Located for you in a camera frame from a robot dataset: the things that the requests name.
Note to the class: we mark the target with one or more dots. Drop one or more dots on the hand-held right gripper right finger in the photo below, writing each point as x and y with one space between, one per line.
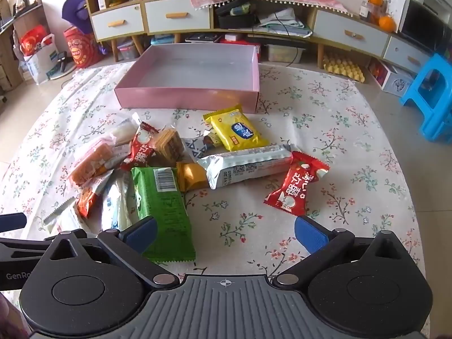
312 235

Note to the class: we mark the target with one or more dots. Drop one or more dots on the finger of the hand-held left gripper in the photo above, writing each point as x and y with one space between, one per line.
28 245
12 221

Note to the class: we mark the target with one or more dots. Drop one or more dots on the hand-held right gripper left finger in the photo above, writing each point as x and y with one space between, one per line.
141 233

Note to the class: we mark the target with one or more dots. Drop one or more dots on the green snack packet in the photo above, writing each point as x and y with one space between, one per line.
166 215

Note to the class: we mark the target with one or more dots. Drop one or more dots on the white blue snack packet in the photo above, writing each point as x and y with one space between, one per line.
114 204

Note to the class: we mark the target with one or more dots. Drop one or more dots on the cream white snack packet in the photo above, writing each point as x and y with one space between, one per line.
69 224

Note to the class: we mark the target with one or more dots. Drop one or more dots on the red candy packet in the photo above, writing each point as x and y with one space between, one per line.
143 148
296 183

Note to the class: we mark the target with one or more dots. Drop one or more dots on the orange cracker packet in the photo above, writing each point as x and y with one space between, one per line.
88 197

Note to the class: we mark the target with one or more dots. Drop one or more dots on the gold snack packet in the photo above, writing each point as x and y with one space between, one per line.
190 178

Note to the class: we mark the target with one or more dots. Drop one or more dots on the pink cracker packet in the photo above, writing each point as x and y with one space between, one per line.
91 166

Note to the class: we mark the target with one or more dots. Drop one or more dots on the clear wafer packet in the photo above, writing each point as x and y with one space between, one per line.
169 144

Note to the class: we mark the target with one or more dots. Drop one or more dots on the long white snack packet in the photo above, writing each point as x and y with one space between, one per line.
247 166

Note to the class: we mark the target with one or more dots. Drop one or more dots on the clear rice cracker packet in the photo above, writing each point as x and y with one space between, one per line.
122 132

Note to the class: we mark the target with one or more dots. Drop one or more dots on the yellow snack packet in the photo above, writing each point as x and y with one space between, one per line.
235 130

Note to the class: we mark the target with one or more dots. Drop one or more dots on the pink cardboard box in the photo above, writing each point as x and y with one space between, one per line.
183 95

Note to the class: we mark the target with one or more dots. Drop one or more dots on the floral tablecloth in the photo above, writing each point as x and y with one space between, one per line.
247 226

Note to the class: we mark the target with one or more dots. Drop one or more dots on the white paper bag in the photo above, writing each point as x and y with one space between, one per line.
39 65

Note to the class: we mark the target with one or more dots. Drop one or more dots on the blue plastic stool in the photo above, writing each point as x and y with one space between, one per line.
429 120

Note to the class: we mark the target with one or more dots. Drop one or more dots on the round white stand base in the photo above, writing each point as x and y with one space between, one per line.
61 65

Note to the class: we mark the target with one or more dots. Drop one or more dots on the yellow egg tray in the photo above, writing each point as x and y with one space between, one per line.
344 67

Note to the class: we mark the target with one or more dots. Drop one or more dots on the white blue printed box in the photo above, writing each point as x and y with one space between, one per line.
395 81

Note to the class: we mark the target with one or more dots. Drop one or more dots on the red gift bag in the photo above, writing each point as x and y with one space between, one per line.
31 40

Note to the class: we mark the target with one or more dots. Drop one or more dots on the clear plastic storage box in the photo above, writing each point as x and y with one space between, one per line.
282 53
127 51

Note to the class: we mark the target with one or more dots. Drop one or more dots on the red patterned bag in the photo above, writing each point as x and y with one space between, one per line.
79 47

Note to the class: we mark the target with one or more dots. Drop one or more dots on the red cardboard box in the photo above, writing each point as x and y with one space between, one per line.
257 52

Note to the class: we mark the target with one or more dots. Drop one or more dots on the blue lid storage box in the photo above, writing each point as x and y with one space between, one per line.
162 39

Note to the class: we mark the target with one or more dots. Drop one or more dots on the white cabinet drawer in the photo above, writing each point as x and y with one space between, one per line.
114 28
348 42
406 60
176 23

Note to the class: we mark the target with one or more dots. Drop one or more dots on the black flat device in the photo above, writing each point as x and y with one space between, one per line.
275 41

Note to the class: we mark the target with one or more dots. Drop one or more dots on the wooden bookshelf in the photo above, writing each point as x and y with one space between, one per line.
21 17

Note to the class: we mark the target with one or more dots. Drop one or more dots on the dark lid storage box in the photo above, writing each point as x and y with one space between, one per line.
201 38

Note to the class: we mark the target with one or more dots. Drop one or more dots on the pile of papers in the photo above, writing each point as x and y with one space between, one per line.
282 24

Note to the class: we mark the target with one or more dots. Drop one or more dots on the wooden tv cabinet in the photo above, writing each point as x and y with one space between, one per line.
141 17

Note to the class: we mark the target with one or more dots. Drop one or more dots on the purple hat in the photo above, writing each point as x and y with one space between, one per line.
74 7

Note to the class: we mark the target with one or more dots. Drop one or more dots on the black storage box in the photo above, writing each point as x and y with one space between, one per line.
235 21

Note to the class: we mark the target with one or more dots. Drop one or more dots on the black white microwave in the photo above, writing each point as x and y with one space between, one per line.
420 24

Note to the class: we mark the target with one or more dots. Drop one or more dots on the small white carton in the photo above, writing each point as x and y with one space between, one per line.
103 0

